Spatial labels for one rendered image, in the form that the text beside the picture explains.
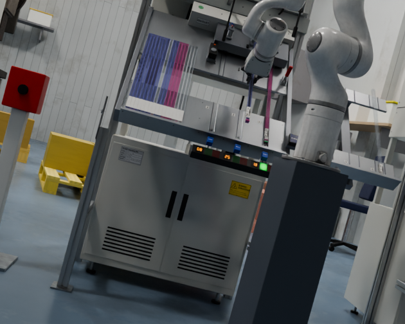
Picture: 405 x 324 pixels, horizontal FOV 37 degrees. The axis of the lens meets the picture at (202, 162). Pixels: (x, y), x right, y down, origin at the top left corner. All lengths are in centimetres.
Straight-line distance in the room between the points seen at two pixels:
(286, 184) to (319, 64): 38
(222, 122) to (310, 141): 61
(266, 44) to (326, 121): 50
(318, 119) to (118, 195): 108
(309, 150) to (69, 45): 999
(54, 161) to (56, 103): 619
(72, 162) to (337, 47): 389
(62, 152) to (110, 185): 285
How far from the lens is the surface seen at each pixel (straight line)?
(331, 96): 188
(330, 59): 185
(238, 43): 270
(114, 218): 264
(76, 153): 545
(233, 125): 239
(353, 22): 199
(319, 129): 186
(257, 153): 235
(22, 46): 1164
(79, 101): 1162
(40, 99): 246
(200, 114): 238
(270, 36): 221
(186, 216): 264
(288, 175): 183
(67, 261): 239
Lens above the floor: 66
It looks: 1 degrees down
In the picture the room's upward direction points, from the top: 15 degrees clockwise
